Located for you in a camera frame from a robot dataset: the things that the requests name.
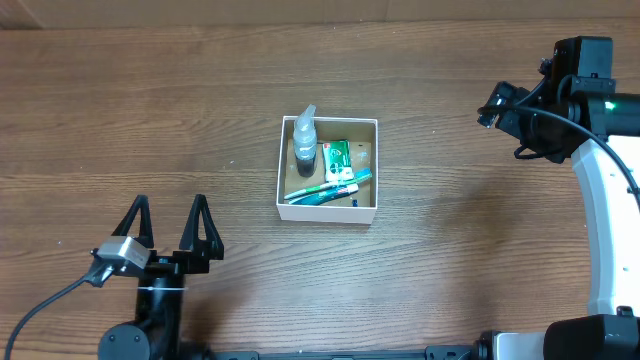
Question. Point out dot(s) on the white green toothpaste tube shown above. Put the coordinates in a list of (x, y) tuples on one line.
[(325, 196)]

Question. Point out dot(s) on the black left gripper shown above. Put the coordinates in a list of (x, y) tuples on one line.
[(187, 261)]

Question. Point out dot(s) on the green white toothbrush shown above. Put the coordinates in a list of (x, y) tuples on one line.
[(360, 177)]

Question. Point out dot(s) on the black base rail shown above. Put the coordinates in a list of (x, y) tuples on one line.
[(434, 352)]

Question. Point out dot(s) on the green soap bar pack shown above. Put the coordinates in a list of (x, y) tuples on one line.
[(337, 161)]

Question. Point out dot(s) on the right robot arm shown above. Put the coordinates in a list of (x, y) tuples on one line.
[(608, 176)]

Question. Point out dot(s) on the white cardboard box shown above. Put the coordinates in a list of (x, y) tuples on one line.
[(362, 134)]

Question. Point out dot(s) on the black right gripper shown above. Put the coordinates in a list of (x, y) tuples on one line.
[(554, 153)]

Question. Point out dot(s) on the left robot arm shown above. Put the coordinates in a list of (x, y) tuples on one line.
[(155, 331)]

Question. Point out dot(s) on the clear soap pump bottle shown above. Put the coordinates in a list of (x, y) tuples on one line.
[(305, 142)]

